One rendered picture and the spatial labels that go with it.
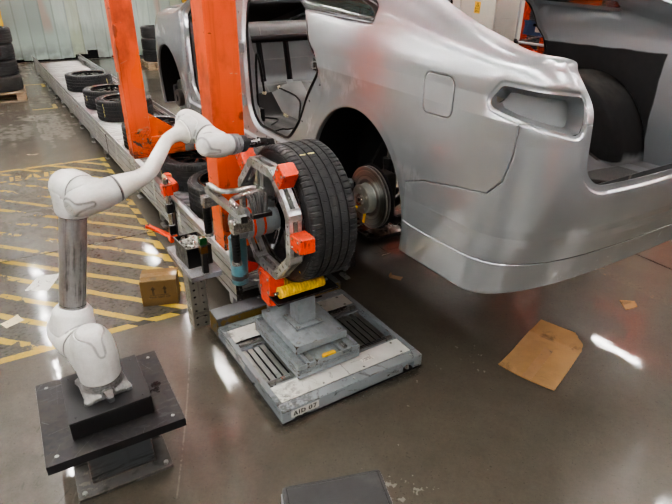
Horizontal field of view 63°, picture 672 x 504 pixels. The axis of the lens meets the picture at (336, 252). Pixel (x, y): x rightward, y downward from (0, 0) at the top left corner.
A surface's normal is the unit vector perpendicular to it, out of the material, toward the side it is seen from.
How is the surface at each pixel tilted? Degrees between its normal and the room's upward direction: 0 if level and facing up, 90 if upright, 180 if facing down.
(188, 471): 0
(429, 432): 0
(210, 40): 90
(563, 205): 90
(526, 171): 89
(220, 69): 90
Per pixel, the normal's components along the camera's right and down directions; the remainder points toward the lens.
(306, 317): 0.54, 0.39
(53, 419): 0.01, -0.89
